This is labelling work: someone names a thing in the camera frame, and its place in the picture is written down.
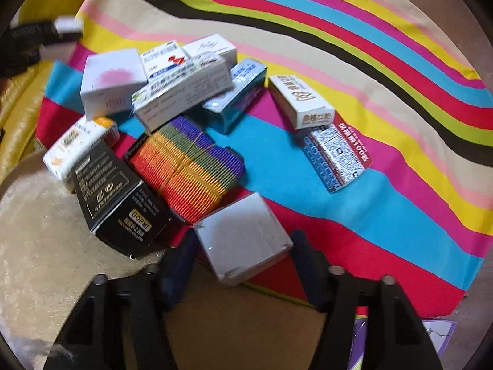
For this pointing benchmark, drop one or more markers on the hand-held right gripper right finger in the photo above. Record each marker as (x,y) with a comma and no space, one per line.
(310,269)

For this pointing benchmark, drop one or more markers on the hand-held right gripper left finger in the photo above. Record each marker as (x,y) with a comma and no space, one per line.
(177,273)

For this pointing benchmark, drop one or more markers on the plain grey-white box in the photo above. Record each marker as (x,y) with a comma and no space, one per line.
(242,231)

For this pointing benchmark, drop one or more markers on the white box with pink print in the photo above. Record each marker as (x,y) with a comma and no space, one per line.
(111,77)

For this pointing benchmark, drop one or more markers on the rainbow striped box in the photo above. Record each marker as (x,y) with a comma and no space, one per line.
(188,169)

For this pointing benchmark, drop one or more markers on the white and orange box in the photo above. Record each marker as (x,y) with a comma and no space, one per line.
(73,146)

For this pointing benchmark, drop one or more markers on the purple box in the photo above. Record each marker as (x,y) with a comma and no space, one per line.
(435,339)

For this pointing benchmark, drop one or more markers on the long white box green print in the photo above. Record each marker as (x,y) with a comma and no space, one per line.
(181,92)

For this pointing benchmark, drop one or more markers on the yellow sofa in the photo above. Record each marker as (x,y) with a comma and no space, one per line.
(19,96)

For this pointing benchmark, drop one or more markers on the black box with gold print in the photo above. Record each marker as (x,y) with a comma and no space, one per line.
(111,196)

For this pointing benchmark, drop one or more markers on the red and white packet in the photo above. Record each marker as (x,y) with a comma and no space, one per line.
(337,158)

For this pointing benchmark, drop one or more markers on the white box red blue print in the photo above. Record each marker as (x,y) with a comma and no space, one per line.
(165,59)

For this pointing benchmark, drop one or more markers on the white box with gold print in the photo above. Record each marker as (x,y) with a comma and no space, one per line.
(300,98)

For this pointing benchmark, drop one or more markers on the small plain white box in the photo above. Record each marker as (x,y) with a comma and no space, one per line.
(210,46)

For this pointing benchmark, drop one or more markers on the multicoloured striped cloth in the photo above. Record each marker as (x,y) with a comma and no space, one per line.
(346,65)

